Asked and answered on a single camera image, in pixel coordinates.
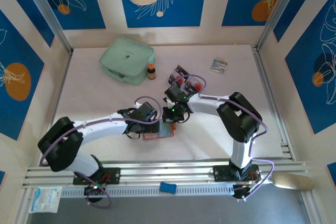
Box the orange card holder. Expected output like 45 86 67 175
143 122 176 141

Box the white card red circle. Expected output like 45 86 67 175
187 77 205 91

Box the brown bottle orange cap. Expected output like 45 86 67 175
146 63 157 80

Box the small printed paper packet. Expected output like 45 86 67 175
209 57 228 74

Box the blue bone-shaped sponge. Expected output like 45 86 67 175
159 182 177 194

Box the mint green zip pouch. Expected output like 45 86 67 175
99 37 155 86

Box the left black controller board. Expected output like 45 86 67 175
83 182 107 196

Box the black controller board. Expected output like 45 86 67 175
233 183 257 200
83 182 107 196

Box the right black controller board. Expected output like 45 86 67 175
233 183 257 200

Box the white blue gauze packet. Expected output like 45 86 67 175
28 186 63 214

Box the gold oval pad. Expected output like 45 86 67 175
272 172 316 191

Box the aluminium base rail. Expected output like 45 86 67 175
22 157 308 190

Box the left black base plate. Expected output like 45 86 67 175
72 167 121 185

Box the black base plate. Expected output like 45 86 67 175
213 165 261 183
72 167 121 185

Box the slotted grey cable duct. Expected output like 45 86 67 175
59 185 237 198

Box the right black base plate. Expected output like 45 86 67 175
213 165 261 183

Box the aluminium side rail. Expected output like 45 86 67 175
252 47 294 161
39 50 74 167

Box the aluminium frame post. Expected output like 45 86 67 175
256 0 309 51
19 0 74 55

